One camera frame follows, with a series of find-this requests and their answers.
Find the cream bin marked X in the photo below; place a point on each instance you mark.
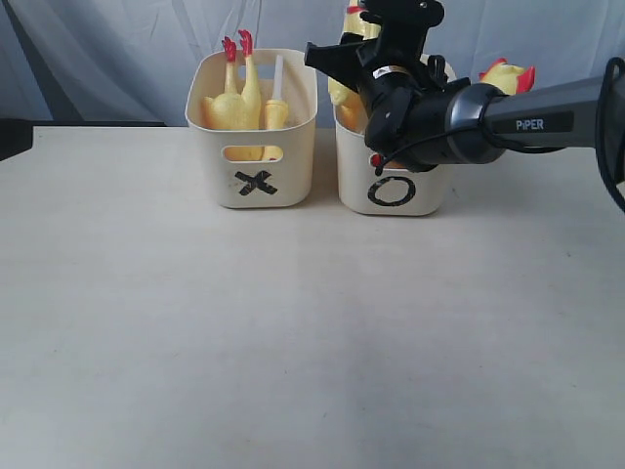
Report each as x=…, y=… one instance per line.
x=235, y=173

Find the cream bin marked O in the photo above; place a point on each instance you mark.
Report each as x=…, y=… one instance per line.
x=397, y=192

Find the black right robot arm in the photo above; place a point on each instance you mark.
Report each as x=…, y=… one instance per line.
x=416, y=119

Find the whole yellow rubber chicken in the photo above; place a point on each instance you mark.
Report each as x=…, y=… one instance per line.
x=511, y=79

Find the headless yellow rubber chicken body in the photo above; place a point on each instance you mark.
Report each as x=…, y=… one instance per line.
x=234, y=110

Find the severed chicken head with tube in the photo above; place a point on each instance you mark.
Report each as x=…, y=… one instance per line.
x=276, y=110

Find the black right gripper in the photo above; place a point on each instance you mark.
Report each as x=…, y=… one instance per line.
x=390, y=56

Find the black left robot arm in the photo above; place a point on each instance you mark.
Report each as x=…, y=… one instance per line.
x=16, y=136

